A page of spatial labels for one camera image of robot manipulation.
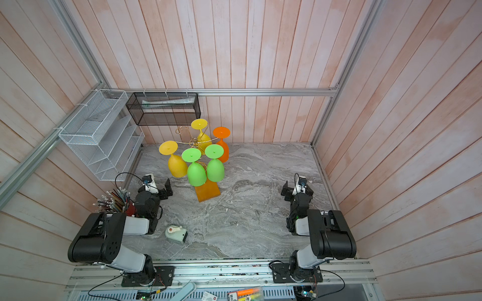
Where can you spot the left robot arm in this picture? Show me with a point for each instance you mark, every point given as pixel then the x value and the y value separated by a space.
pixel 100 239

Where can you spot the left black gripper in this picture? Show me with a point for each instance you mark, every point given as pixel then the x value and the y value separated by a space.
pixel 162 192

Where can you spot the gold rack with wooden base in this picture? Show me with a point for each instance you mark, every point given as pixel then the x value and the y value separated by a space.
pixel 210 189

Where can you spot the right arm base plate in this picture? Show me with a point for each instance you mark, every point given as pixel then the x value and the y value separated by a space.
pixel 287 273

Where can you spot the white wire mesh shelf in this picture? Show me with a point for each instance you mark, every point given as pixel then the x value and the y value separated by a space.
pixel 105 141

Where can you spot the front yellow wine glass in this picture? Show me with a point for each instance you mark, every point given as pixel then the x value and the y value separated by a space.
pixel 176 164

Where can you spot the green wine glass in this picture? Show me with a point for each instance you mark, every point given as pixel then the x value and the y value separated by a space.
pixel 215 168
pixel 196 173

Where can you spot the box of coloured items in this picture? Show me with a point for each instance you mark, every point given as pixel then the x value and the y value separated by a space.
pixel 246 294

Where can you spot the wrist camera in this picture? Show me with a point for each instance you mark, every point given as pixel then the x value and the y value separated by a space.
pixel 149 184
pixel 301 184

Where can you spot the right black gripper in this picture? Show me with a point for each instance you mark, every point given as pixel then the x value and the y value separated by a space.
pixel 289 192

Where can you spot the orange wine glass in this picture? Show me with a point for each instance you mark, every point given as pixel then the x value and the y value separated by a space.
pixel 222 133

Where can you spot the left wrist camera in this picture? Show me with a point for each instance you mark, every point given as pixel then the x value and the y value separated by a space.
pixel 149 184

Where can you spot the yellow wine glass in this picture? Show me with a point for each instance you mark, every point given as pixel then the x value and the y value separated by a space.
pixel 203 139
pixel 176 164

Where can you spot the aluminium front rail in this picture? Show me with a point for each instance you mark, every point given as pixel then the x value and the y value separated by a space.
pixel 223 273

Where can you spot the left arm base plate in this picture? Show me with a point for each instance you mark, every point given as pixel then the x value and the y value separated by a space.
pixel 156 276

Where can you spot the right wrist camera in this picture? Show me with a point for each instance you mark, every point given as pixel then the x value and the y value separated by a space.
pixel 301 184

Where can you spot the back yellow wine glass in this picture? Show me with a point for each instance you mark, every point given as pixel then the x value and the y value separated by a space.
pixel 203 139

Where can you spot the red pencil cup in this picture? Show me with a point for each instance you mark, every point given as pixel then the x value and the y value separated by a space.
pixel 117 200

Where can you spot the black mesh basket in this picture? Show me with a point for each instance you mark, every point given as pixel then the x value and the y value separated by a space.
pixel 164 108

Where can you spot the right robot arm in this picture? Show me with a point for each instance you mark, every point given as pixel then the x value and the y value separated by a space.
pixel 329 233

